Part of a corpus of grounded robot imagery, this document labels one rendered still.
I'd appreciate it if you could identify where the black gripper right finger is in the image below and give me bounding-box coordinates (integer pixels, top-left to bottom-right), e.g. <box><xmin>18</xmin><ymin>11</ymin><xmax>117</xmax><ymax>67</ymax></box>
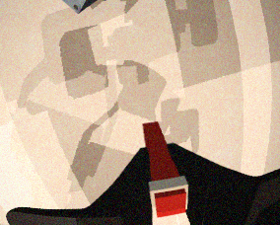
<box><xmin>167</xmin><ymin>143</ymin><xmax>280</xmax><ymax>225</ymax></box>

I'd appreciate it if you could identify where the grey sloped panel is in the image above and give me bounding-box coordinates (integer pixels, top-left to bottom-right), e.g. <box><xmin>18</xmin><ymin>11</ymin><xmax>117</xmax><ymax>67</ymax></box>
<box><xmin>61</xmin><ymin>0</ymin><xmax>97</xmax><ymax>14</ymax></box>

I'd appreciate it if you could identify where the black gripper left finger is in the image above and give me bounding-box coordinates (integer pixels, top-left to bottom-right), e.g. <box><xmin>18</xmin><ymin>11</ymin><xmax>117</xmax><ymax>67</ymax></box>
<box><xmin>6</xmin><ymin>147</ymin><xmax>154</xmax><ymax>225</ymax></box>

